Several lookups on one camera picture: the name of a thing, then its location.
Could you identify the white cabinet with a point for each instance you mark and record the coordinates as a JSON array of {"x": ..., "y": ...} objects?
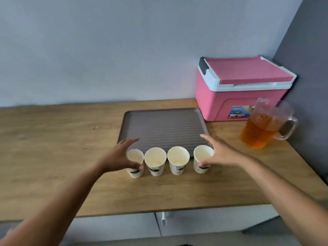
[{"x": 205, "y": 220}]

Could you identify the person's left forearm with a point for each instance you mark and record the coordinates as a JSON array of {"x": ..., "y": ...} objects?
[{"x": 56, "y": 210}]

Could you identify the person's right hand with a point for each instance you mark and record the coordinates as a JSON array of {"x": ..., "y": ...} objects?
[{"x": 225, "y": 154}]

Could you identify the pink cooler box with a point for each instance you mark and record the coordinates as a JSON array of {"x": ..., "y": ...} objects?
[{"x": 217, "y": 102}]

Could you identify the person's right forearm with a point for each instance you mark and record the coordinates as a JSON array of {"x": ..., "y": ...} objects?
[{"x": 289, "y": 199}]

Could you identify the grey ribbed tray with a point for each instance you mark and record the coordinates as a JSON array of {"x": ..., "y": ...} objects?
[{"x": 164, "y": 128}]

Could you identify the clear pitcher orange drink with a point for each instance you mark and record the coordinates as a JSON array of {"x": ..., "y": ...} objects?
[{"x": 258, "y": 133}]

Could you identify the person's left hand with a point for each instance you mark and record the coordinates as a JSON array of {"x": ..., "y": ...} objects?
[{"x": 115, "y": 158}]

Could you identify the white paper cup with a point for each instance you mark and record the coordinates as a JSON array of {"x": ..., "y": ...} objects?
[
  {"x": 178, "y": 156},
  {"x": 134, "y": 154},
  {"x": 202, "y": 152},
  {"x": 155, "y": 157}
]

